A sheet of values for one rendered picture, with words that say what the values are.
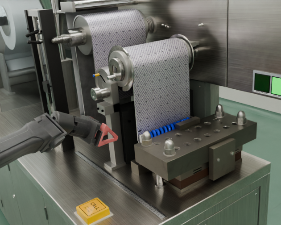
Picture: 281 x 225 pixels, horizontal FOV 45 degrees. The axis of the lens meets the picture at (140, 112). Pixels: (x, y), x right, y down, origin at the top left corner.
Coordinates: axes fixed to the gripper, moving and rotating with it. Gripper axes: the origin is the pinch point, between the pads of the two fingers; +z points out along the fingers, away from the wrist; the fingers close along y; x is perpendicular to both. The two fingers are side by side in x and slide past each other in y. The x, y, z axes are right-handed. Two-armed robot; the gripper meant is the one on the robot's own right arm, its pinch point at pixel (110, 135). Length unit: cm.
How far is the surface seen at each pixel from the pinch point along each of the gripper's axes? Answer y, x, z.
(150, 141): 8.4, 2.5, 8.9
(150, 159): 12.0, -2.3, 8.1
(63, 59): -76, 19, 12
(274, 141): -86, 19, 246
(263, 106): -135, 54, 287
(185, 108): 0.2, 16.0, 26.9
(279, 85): 30, 31, 30
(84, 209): 9.2, -20.5, -6.4
